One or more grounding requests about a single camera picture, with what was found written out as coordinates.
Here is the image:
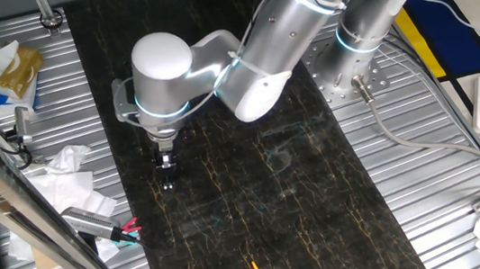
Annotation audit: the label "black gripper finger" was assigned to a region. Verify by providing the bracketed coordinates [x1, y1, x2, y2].
[158, 173, 174, 193]
[165, 173, 179, 192]

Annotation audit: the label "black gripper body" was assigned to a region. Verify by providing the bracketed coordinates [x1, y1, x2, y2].
[149, 142, 184, 179]

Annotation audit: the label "colour block pattern cloth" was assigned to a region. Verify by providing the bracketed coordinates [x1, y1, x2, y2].
[379, 0, 480, 149]

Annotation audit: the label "red plastic clothespin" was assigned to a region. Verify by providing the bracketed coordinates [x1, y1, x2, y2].
[120, 214, 144, 236]

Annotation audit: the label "teal plastic clothespin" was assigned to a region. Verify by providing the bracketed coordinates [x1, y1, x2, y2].
[112, 226, 142, 249]

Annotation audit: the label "black marble pattern mat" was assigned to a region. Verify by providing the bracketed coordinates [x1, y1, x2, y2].
[32, 0, 480, 269]

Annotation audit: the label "crumpled white tissue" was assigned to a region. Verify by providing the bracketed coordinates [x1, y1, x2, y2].
[42, 140, 93, 180]

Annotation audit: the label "flat white tissue sheets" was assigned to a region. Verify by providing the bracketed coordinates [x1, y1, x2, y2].
[5, 162, 131, 269]

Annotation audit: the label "large wooden cube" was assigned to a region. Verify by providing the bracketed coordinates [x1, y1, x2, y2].
[29, 247, 63, 269]

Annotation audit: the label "blue white tissue pack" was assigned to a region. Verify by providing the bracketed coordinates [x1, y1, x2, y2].
[0, 91, 38, 120]

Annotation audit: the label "gold tissue box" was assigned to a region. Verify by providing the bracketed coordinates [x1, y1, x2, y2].
[0, 42, 46, 103]

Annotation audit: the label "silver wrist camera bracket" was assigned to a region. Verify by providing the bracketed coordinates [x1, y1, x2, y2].
[106, 76, 148, 127]

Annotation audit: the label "black looped cable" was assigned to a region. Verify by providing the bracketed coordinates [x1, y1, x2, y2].
[0, 124, 38, 172]

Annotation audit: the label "small silver camera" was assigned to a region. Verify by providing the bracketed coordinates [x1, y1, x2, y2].
[10, 105, 38, 147]

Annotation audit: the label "aluminium frame bar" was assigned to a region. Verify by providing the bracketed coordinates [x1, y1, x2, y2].
[0, 124, 136, 269]

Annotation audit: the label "thick grey cable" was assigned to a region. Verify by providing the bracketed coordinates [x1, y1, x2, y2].
[340, 74, 480, 176]

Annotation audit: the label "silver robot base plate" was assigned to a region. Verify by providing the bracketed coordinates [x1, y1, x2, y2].
[300, 41, 394, 116]

